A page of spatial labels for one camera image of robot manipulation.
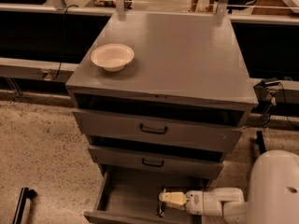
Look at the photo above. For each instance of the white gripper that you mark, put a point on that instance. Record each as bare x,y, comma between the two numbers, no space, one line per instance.
194,202

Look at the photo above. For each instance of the black rxbar chocolate bar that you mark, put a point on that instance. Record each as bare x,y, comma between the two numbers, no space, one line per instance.
160,204

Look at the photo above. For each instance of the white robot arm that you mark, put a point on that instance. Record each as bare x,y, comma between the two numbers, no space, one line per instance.
273,195

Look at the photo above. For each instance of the middle grey drawer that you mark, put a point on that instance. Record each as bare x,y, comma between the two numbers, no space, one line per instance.
155,162

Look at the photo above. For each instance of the bottom open grey drawer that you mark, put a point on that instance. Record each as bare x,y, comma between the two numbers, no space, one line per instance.
130,196

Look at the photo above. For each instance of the grey drawer cabinet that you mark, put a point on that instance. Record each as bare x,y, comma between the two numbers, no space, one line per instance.
186,67

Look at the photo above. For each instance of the top grey drawer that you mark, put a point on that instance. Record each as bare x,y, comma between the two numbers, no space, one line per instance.
168,132

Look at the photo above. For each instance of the black metal stand right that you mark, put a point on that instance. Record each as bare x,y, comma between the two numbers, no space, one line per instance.
260,142

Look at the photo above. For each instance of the black metal stand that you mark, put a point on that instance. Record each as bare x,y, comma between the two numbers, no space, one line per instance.
260,142
26,194

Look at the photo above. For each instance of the black metal stand left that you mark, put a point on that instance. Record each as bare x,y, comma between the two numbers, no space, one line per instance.
26,194

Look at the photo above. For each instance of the white paper bowl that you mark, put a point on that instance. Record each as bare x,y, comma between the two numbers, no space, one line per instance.
112,57

